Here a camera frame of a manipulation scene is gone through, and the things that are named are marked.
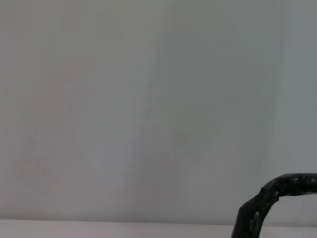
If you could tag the black round teapot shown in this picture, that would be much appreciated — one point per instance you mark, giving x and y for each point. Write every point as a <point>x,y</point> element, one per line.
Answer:
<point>250,210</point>

